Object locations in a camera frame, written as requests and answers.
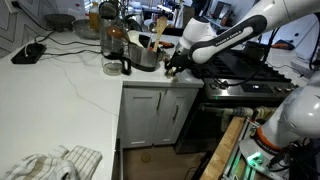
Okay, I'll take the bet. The black gas stove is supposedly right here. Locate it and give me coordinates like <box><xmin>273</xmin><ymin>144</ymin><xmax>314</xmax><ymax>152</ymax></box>
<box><xmin>174</xmin><ymin>43</ymin><xmax>301</xmax><ymax>155</ymax></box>

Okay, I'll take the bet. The orange handled tool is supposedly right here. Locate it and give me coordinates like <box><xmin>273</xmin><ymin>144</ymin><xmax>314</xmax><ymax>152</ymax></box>
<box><xmin>157</xmin><ymin>40</ymin><xmax>175</xmax><ymax>50</ymax></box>

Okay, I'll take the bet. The white serving spoon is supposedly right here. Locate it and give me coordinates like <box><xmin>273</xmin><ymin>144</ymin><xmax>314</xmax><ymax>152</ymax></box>
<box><xmin>127</xmin><ymin>30</ymin><xmax>145</xmax><ymax>48</ymax></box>

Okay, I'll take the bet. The black round strainer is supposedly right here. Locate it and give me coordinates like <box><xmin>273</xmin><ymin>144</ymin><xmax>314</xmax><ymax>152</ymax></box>
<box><xmin>98</xmin><ymin>0</ymin><xmax>120</xmax><ymax>20</ymax></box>

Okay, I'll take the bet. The wooden table top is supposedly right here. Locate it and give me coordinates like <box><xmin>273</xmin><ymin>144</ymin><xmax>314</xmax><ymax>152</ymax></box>
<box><xmin>199</xmin><ymin>116</ymin><xmax>247</xmax><ymax>180</ymax></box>

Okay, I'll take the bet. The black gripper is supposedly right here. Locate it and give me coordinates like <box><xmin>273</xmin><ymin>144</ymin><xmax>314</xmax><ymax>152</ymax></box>
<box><xmin>165</xmin><ymin>51</ymin><xmax>194</xmax><ymax>79</ymax></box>

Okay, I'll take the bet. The glass coffee pot black handle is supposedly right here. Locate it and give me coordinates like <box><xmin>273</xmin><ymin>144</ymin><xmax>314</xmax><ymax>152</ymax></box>
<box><xmin>99</xmin><ymin>17</ymin><xmax>133</xmax><ymax>77</ymax></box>

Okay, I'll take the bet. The grey cabinet door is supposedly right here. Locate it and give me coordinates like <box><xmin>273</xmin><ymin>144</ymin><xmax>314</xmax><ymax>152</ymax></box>
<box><xmin>153</xmin><ymin>87</ymin><xmax>200</xmax><ymax>146</ymax></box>
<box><xmin>120</xmin><ymin>87</ymin><xmax>167</xmax><ymax>149</ymax></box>

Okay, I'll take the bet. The towel on oven handle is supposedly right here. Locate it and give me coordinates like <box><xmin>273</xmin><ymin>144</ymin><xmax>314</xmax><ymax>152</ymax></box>
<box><xmin>221</xmin><ymin>105</ymin><xmax>278</xmax><ymax>133</ymax></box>

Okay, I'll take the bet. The black power cable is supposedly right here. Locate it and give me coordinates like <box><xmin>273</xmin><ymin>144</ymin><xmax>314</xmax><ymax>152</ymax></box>
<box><xmin>11</xmin><ymin>0</ymin><xmax>103</xmax><ymax>57</ymax></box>

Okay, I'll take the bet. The large wooden spoon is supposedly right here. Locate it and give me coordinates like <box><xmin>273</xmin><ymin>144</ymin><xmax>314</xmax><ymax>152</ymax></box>
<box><xmin>152</xmin><ymin>15</ymin><xmax>168</xmax><ymax>53</ymax></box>

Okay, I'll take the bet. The orange liquid bottle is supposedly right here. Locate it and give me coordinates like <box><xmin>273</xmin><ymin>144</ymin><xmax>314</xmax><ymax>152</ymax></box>
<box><xmin>88</xmin><ymin>1</ymin><xmax>101</xmax><ymax>32</ymax></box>

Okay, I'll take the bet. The wooden spatula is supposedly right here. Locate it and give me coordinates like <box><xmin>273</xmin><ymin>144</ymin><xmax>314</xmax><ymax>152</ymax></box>
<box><xmin>164</xmin><ymin>68</ymin><xmax>175</xmax><ymax>80</ymax></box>

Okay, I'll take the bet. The metal mixing bowl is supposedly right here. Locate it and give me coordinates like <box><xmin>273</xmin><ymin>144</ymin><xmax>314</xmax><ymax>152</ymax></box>
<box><xmin>72</xmin><ymin>18</ymin><xmax>101</xmax><ymax>41</ymax></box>

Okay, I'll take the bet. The metal pot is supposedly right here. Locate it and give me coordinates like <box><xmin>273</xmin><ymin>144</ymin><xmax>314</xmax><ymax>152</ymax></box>
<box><xmin>127</xmin><ymin>42</ymin><xmax>164</xmax><ymax>73</ymax></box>

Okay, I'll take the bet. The brown ladle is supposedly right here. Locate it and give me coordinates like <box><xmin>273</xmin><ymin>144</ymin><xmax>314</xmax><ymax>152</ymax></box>
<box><xmin>106</xmin><ymin>25</ymin><xmax>132</xmax><ymax>45</ymax></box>

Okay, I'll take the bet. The black flat box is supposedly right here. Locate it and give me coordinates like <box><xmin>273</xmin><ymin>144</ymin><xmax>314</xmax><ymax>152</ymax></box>
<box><xmin>10</xmin><ymin>42</ymin><xmax>48</xmax><ymax>65</ymax></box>

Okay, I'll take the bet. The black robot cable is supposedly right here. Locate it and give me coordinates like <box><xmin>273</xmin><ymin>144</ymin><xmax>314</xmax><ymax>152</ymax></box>
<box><xmin>206</xmin><ymin>28</ymin><xmax>282</xmax><ymax>88</ymax></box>

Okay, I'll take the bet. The striped kitchen towel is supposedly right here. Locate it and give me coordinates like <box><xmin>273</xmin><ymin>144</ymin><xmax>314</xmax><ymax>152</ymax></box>
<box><xmin>3</xmin><ymin>144</ymin><xmax>104</xmax><ymax>180</ymax></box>

